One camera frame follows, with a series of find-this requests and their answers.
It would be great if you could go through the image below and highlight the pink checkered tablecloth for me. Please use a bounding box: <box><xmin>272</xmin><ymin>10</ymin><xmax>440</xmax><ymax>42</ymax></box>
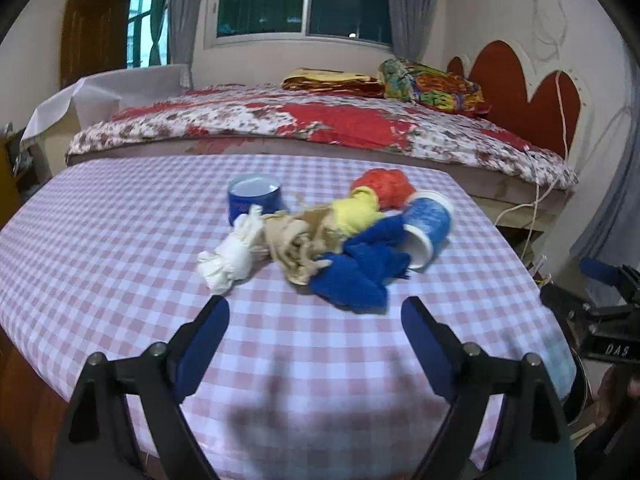
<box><xmin>1</xmin><ymin>155</ymin><xmax>576</xmax><ymax>479</ymax></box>

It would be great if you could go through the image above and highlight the folded yellow red blanket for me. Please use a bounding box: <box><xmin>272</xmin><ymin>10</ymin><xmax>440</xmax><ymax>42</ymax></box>
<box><xmin>281</xmin><ymin>67</ymin><xmax>384</xmax><ymax>98</ymax></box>

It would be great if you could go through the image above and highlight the person's right hand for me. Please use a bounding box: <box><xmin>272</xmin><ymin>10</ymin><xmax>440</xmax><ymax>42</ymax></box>
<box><xmin>594</xmin><ymin>364</ymin><xmax>640</xmax><ymax>427</ymax></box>

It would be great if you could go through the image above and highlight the red plastic bag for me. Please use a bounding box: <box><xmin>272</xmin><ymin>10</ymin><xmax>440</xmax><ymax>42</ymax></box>
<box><xmin>350</xmin><ymin>168</ymin><xmax>416</xmax><ymax>210</ymax></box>

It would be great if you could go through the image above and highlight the grey curtain left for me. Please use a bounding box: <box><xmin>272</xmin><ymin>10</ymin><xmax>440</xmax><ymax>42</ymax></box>
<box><xmin>167</xmin><ymin>0</ymin><xmax>201</xmax><ymax>90</ymax></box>

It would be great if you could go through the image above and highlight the beige cloth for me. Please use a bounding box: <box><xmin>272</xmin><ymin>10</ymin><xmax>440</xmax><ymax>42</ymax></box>
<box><xmin>262</xmin><ymin>206</ymin><xmax>346</xmax><ymax>286</ymax></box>

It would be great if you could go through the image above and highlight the floral red bedspread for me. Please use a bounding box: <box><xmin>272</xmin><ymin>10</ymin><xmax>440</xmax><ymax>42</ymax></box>
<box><xmin>65</xmin><ymin>84</ymin><xmax>578</xmax><ymax>191</ymax></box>

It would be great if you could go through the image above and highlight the brown wooden door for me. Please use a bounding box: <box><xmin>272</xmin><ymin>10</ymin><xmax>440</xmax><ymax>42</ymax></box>
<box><xmin>60</xmin><ymin>0</ymin><xmax>127</xmax><ymax>89</ymax></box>

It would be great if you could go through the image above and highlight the colourful patterned pillow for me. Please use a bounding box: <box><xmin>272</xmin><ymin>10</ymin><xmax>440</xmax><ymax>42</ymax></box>
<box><xmin>378</xmin><ymin>58</ymin><xmax>490</xmax><ymax>117</ymax></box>

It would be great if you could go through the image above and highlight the yellow cloth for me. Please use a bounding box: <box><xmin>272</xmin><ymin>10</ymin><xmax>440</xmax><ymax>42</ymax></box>
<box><xmin>331</xmin><ymin>186</ymin><xmax>384</xmax><ymax>237</ymax></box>

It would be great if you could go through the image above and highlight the white sheet covered furniture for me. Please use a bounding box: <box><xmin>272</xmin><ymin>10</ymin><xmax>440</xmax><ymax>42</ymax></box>
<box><xmin>21</xmin><ymin>64</ymin><xmax>191</xmax><ymax>146</ymax></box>

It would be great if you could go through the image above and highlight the white cloth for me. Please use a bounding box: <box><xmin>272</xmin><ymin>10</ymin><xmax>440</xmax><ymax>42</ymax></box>
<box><xmin>198</xmin><ymin>205</ymin><xmax>268</xmax><ymax>295</ymax></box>

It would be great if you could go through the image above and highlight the window with white frame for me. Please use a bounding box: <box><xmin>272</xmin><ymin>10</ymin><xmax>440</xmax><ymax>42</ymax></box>
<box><xmin>205</xmin><ymin>0</ymin><xmax>392</xmax><ymax>48</ymax></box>

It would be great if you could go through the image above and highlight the blue cloth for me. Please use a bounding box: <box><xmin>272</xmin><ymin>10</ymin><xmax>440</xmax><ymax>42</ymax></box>
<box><xmin>308</xmin><ymin>214</ymin><xmax>411</xmax><ymax>313</ymax></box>

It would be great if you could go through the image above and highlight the grey curtain near wall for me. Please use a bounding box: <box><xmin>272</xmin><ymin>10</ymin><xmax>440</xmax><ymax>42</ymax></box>
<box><xmin>569</xmin><ymin>123</ymin><xmax>640</xmax><ymax>266</ymax></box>

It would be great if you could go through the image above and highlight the grey curtain right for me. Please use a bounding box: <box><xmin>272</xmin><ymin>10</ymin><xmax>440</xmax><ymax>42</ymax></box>
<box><xmin>388</xmin><ymin>0</ymin><xmax>436</xmax><ymax>61</ymax></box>

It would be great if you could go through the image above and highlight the blue white paper cup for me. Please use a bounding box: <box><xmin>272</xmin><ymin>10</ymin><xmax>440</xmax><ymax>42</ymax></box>
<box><xmin>400</xmin><ymin>190</ymin><xmax>454</xmax><ymax>271</ymax></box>

